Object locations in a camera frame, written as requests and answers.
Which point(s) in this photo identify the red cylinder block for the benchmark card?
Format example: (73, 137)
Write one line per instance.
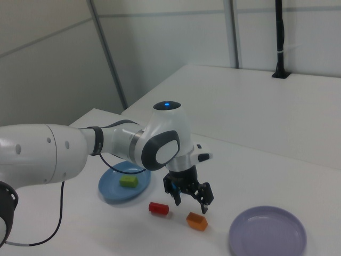
(158, 208)

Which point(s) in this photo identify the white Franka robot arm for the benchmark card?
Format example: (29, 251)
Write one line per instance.
(170, 125)

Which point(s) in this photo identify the purple plate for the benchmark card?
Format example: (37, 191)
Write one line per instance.
(266, 234)

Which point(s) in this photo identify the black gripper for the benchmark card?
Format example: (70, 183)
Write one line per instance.
(186, 178)

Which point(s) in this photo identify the green block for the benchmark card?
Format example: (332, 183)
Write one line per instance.
(129, 182)

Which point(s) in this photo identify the black pole with clamp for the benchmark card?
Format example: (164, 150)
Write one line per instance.
(279, 40)

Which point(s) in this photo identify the orange block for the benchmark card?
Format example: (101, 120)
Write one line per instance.
(195, 221)

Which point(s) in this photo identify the blue plate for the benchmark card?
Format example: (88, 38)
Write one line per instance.
(112, 192)

